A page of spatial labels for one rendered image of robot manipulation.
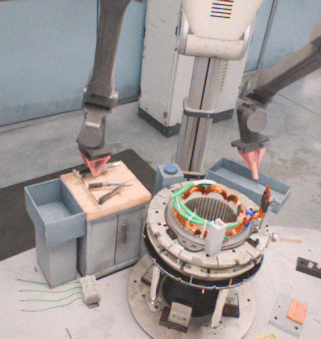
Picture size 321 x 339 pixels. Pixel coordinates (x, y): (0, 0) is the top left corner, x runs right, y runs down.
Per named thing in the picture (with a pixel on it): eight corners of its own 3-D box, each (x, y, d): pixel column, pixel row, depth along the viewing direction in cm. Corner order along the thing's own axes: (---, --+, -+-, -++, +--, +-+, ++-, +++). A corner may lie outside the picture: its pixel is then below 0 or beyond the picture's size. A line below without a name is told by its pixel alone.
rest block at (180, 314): (171, 308, 121) (174, 296, 118) (190, 314, 120) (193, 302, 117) (167, 321, 118) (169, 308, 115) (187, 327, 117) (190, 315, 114)
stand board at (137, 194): (87, 221, 114) (87, 214, 113) (60, 181, 127) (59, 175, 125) (151, 200, 124) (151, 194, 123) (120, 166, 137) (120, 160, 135)
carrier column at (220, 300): (212, 332, 119) (226, 281, 107) (206, 324, 120) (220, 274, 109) (218, 328, 120) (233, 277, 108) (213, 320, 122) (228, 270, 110)
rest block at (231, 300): (222, 305, 125) (224, 300, 123) (222, 290, 129) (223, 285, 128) (237, 307, 125) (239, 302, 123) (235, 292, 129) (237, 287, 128)
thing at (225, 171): (269, 250, 150) (292, 186, 134) (257, 269, 143) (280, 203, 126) (208, 218, 160) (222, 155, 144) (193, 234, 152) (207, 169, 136)
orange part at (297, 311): (302, 326, 125) (303, 324, 124) (285, 317, 126) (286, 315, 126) (307, 308, 130) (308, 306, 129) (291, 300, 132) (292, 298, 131)
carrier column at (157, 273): (151, 307, 123) (159, 255, 111) (147, 300, 125) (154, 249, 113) (158, 304, 124) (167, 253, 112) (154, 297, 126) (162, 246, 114)
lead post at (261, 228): (265, 232, 111) (277, 197, 104) (257, 234, 110) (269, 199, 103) (261, 228, 112) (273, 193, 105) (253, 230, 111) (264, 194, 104)
